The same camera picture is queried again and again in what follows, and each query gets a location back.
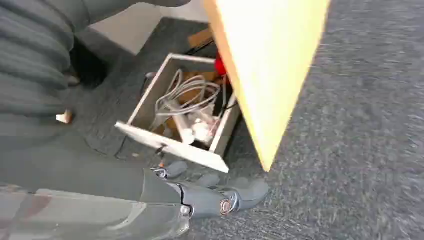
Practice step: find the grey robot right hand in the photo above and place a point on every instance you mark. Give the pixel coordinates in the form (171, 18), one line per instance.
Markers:
(82, 185)

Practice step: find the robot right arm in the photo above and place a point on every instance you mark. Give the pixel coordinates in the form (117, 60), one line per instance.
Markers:
(30, 59)

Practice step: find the person's foot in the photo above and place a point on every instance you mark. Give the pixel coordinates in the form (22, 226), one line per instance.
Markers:
(65, 117)

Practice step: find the white open storage box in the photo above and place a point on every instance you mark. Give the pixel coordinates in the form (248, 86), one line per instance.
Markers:
(172, 149)

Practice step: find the white power adapter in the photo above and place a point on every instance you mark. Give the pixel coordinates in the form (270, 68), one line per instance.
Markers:
(200, 130)

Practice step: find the white cabinet panel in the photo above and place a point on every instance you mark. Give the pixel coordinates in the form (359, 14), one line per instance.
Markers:
(132, 26)

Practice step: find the red object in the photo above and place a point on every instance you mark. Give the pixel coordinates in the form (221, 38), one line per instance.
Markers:
(219, 66)

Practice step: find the brown cardboard piece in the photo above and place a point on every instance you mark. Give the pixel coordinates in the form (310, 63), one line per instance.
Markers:
(200, 38)

